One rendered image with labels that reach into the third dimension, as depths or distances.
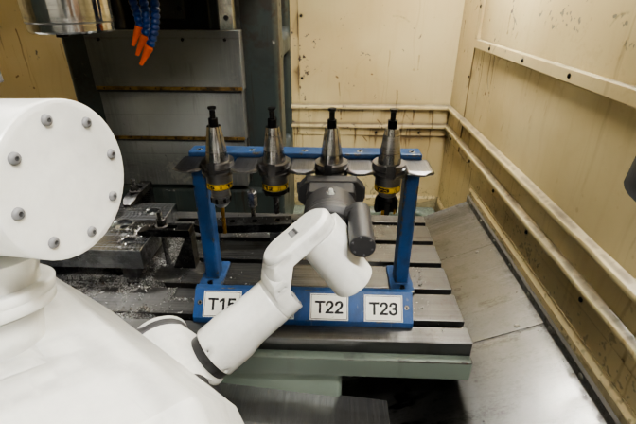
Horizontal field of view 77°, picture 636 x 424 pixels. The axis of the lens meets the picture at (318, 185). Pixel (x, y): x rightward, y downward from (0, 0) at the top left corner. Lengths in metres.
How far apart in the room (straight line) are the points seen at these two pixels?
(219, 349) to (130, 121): 1.05
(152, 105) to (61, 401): 1.28
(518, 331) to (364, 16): 1.19
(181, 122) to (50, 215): 1.24
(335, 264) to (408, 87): 1.26
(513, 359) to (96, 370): 0.90
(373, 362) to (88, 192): 0.73
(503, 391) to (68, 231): 0.89
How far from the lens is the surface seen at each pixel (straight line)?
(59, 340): 0.24
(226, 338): 0.56
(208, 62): 1.34
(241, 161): 0.81
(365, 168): 0.76
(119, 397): 0.19
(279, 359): 0.87
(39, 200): 0.19
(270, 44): 1.33
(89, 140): 0.20
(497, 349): 1.04
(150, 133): 1.47
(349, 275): 0.56
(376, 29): 1.68
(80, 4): 0.91
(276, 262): 0.53
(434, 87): 1.75
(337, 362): 0.86
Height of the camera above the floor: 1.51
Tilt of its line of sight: 25 degrees down
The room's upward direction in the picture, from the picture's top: straight up
